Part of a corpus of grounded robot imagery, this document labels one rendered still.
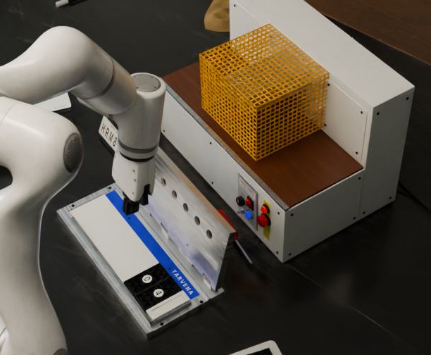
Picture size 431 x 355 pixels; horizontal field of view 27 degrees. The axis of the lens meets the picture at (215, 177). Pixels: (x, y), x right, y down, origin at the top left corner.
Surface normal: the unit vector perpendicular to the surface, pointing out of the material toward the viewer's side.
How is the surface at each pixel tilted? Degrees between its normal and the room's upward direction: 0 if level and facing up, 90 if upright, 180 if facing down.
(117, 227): 0
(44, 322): 63
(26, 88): 98
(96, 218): 0
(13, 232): 79
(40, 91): 104
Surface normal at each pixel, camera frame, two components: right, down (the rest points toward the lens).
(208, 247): -0.81, 0.23
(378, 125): 0.55, 0.59
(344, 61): -0.03, -0.69
